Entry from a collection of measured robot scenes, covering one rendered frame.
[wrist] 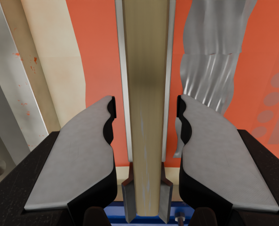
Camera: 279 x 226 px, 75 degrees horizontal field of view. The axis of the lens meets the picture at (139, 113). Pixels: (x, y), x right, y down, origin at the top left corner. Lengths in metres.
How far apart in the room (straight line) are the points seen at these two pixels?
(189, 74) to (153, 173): 0.13
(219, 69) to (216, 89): 0.03
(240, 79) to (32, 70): 0.27
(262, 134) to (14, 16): 0.37
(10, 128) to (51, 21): 1.63
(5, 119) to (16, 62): 1.57
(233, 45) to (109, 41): 0.15
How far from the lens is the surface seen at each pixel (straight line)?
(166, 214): 0.33
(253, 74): 0.29
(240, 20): 0.25
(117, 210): 0.38
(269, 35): 0.28
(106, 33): 0.24
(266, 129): 0.35
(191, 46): 0.24
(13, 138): 1.91
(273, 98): 0.32
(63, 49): 0.26
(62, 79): 0.27
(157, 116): 0.15
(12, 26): 0.25
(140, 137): 0.16
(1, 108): 1.76
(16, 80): 0.26
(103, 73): 0.25
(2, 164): 0.34
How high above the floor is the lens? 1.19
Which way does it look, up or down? 58 degrees down
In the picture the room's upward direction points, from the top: 178 degrees counter-clockwise
